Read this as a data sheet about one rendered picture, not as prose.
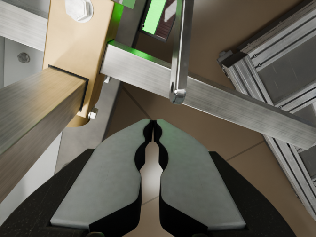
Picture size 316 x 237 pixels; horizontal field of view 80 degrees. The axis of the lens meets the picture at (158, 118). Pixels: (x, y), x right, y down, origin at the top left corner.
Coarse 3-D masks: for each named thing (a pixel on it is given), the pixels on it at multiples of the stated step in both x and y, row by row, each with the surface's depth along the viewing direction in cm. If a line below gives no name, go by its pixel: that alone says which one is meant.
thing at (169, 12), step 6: (168, 0) 27; (174, 0) 27; (168, 6) 27; (174, 6) 27; (168, 12) 27; (174, 12) 28; (162, 18) 28; (168, 18) 28; (162, 24) 28; (168, 24) 28; (162, 30) 29; (168, 30) 29; (162, 36) 29
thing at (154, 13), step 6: (156, 0) 27; (162, 0) 27; (150, 6) 27; (156, 6) 27; (162, 6) 27; (150, 12) 27; (156, 12) 27; (150, 18) 28; (156, 18) 28; (150, 24) 28; (156, 24) 28; (144, 30) 29; (150, 30) 29
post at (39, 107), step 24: (48, 72) 17; (0, 96) 11; (24, 96) 12; (48, 96) 13; (72, 96) 16; (0, 120) 10; (24, 120) 10; (48, 120) 12; (0, 144) 9; (24, 144) 10; (48, 144) 14; (0, 168) 9; (24, 168) 11; (0, 192) 9
